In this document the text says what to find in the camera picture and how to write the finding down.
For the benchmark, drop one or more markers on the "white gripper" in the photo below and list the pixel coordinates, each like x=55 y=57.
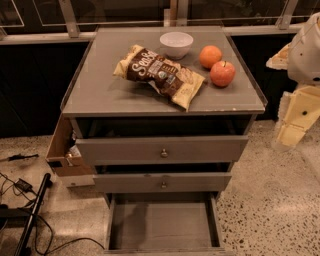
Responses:
x=305 y=55

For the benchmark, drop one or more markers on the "brown chip bag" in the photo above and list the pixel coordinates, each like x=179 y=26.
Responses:
x=170 y=79

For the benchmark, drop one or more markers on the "top grey drawer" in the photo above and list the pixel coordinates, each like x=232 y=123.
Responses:
x=161 y=150

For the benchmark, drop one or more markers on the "grey drawer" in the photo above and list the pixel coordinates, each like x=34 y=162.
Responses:
x=161 y=150
x=161 y=182
x=164 y=224

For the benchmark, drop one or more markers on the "middle grey drawer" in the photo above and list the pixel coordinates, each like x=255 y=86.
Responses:
x=161 y=182

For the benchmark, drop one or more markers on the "grey drawer cabinet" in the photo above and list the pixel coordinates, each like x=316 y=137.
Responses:
x=101 y=105

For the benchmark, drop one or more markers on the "bottom grey drawer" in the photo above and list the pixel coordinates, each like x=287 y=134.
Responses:
x=164 y=224

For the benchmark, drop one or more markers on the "red apple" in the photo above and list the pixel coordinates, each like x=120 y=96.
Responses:
x=222 y=73

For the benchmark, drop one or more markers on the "orange fruit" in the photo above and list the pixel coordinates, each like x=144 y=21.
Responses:
x=209 y=55

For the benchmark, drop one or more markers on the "white ceramic bowl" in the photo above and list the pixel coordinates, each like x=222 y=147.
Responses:
x=175 y=45

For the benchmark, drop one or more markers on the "metal window railing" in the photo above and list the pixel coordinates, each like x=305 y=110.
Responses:
x=34 y=21

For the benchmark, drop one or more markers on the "cardboard box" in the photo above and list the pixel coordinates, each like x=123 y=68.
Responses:
x=64 y=158

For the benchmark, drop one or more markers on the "black pole stand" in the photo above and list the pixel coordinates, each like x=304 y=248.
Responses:
x=32 y=215

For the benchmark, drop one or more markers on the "black power adapter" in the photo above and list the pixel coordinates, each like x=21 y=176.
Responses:
x=23 y=185

